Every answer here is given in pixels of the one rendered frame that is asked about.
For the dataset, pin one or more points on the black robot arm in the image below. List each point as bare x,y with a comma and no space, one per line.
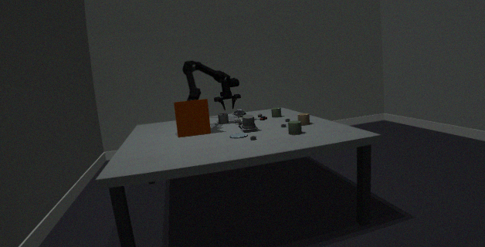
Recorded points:
218,75

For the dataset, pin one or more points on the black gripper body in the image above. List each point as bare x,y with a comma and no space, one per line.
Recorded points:
226,92

